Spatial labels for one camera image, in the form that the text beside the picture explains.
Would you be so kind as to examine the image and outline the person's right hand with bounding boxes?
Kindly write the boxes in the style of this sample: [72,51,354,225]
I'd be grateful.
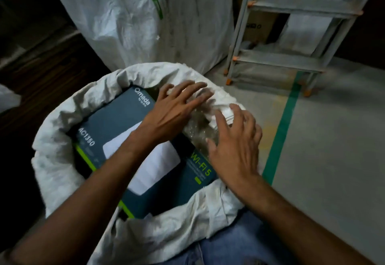
[206,103,263,196]

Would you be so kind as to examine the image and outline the person's left hand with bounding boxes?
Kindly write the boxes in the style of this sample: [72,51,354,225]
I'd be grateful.
[132,80,215,147]

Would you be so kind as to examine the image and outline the clear bubble wrap packet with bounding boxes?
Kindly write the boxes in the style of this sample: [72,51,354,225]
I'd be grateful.
[182,108,221,157]

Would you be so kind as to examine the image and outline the dark box white label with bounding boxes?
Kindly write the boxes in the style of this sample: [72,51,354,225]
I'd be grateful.
[73,86,219,219]

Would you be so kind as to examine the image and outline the white woven sack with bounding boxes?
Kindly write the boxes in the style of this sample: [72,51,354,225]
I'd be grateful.
[31,62,246,265]

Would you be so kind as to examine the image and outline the person's left forearm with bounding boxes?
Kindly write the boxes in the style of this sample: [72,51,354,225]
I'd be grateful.
[9,132,152,265]

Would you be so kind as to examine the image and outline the person's right forearm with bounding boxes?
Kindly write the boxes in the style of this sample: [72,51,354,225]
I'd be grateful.
[237,177,375,265]

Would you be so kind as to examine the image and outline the person's right leg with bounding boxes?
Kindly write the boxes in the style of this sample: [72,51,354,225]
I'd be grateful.
[158,209,300,265]

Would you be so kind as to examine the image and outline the large white sack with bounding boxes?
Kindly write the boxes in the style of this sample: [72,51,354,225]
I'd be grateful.
[0,84,22,114]

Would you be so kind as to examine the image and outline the tall white sack green mark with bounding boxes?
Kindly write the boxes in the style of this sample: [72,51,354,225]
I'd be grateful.
[43,0,235,75]

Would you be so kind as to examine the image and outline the dark wooden panel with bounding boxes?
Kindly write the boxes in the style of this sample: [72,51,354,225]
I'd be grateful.
[0,0,112,247]

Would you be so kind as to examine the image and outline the stacked cardboard boxes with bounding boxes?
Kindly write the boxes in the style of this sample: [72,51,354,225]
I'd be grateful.
[231,0,295,45]

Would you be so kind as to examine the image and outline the aluminium step ladder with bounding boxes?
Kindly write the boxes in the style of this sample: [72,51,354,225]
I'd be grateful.
[223,0,385,97]

